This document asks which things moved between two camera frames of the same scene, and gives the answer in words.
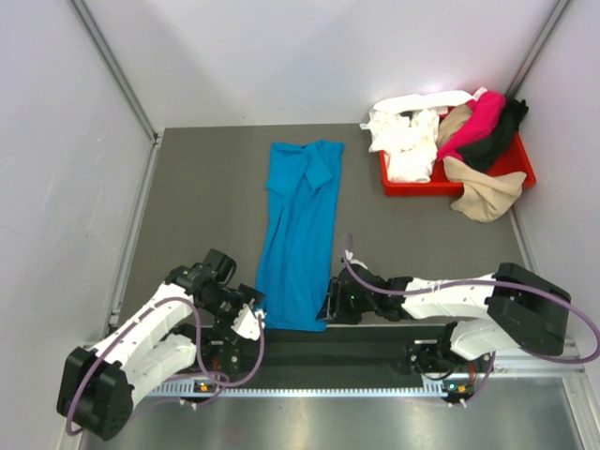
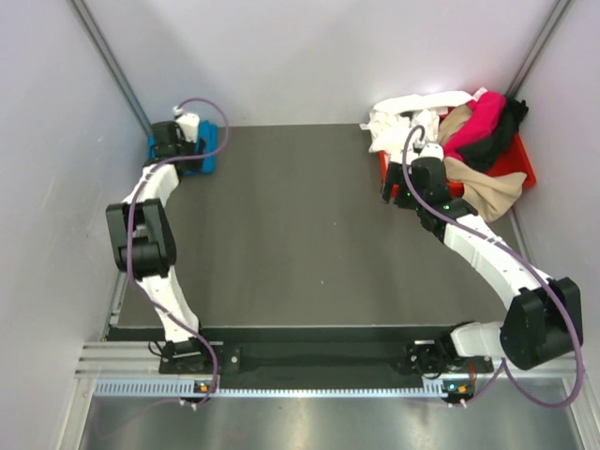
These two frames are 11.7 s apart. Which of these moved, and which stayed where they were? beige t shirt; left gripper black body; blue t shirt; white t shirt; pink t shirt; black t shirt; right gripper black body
Moved: blue t shirt; right gripper black body; left gripper black body
Stayed: black t shirt; pink t shirt; beige t shirt; white t shirt
